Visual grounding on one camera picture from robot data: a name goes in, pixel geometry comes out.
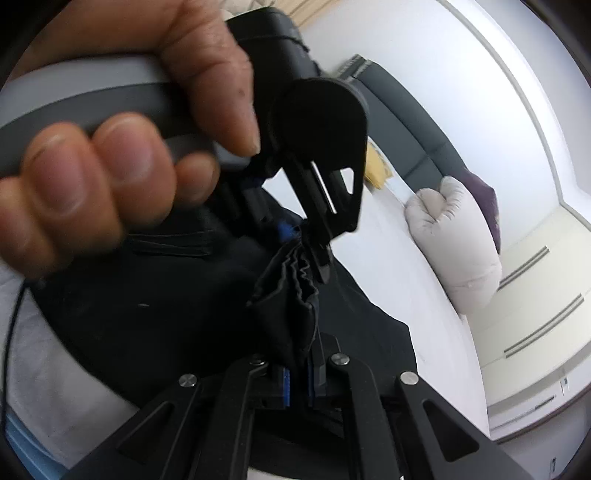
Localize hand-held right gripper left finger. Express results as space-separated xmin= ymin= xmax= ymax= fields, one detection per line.
xmin=60 ymin=353 xmax=294 ymax=480

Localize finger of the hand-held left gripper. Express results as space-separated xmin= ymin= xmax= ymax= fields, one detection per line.
xmin=208 ymin=171 xmax=301 ymax=243
xmin=281 ymin=152 xmax=366 ymax=283

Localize person's left hand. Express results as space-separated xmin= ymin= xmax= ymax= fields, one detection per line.
xmin=0 ymin=0 xmax=260 ymax=280

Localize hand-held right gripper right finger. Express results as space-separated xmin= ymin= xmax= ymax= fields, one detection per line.
xmin=307 ymin=335 xmax=536 ymax=480

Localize purple pillow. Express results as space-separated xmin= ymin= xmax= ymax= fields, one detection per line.
xmin=462 ymin=167 xmax=502 ymax=254

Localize rolled white duvet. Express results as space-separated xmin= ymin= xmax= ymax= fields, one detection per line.
xmin=405 ymin=175 xmax=502 ymax=315

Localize black denim pants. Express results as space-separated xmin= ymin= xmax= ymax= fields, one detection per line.
xmin=34 ymin=187 xmax=420 ymax=444

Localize cream wardrobe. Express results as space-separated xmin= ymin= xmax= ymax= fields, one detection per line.
xmin=466 ymin=203 xmax=591 ymax=444

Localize black cable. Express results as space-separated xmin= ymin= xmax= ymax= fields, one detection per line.
xmin=0 ymin=276 xmax=26 ymax=418

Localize light blue cloth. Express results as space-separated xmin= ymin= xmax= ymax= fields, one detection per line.
xmin=0 ymin=413 xmax=70 ymax=480

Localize yellow pillow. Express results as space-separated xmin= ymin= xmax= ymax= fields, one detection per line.
xmin=364 ymin=141 xmax=393 ymax=189

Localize bed with grey headboard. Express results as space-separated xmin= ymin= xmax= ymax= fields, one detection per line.
xmin=0 ymin=53 xmax=492 ymax=480

